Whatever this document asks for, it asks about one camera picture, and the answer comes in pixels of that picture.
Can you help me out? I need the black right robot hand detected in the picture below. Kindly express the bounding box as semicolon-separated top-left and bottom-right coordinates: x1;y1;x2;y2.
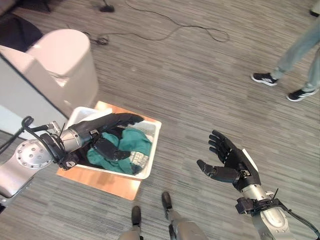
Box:
196;129;262;193

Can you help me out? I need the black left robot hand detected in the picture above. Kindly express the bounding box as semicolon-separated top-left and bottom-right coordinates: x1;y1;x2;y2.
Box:
72;112;145;162

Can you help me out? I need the white plastic laundry basket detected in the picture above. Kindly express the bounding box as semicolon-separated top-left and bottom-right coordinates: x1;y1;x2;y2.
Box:
65;106;162;180

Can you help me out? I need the green cloth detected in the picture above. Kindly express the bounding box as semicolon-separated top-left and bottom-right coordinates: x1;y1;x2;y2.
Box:
86;127;153;174

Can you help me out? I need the grey white patterned cloth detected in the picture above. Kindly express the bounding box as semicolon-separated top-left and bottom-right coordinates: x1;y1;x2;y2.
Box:
129;149;149;174

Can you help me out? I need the orange wooden board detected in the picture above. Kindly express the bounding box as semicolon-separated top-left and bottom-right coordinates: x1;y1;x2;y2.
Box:
56;100;162;202

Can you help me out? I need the white rounded trash bin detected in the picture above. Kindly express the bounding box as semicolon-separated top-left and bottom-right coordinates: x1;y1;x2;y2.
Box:
25;28;100;117

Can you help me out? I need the black round stand base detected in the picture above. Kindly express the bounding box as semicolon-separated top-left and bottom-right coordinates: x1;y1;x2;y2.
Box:
99;0;116;13

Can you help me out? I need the black fabric chair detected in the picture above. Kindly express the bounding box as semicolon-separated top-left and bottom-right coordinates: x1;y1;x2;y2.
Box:
0;12;44;53

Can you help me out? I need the person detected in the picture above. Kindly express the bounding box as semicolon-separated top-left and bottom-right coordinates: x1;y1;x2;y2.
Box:
250;0;320;103

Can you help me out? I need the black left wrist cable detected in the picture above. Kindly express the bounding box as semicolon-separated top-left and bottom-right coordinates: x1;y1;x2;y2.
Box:
0;115;76;171

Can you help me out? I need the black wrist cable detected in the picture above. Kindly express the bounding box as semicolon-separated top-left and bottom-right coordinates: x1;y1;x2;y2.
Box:
251;188;320;237
0;115;76;171

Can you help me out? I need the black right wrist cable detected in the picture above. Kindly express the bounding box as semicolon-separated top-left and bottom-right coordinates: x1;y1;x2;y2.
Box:
251;188;320;237

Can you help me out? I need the thin black floor cable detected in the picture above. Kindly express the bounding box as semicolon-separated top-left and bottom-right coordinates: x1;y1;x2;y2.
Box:
66;0;230;46

